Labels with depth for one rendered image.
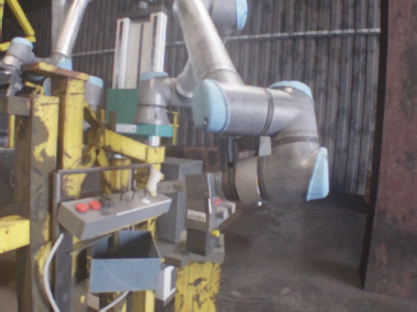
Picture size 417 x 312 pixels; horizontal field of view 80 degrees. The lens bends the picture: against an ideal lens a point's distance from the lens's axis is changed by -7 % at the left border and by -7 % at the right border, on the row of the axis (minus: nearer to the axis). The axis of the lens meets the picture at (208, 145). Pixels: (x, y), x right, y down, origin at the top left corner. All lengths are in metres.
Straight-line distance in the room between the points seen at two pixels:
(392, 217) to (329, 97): 4.33
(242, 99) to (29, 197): 0.47
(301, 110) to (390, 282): 1.93
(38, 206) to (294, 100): 0.56
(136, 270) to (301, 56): 6.03
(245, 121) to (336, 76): 5.85
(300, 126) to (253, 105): 0.10
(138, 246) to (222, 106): 0.58
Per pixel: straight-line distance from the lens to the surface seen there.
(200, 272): 1.02
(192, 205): 0.88
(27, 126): 0.64
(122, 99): 1.69
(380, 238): 2.19
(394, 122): 2.11
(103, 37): 9.35
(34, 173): 0.64
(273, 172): 0.48
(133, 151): 0.84
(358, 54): 6.43
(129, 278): 0.74
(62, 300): 0.75
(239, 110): 0.45
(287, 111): 0.49
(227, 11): 0.96
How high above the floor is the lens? 1.04
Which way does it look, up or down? 2 degrees down
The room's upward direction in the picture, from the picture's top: 4 degrees clockwise
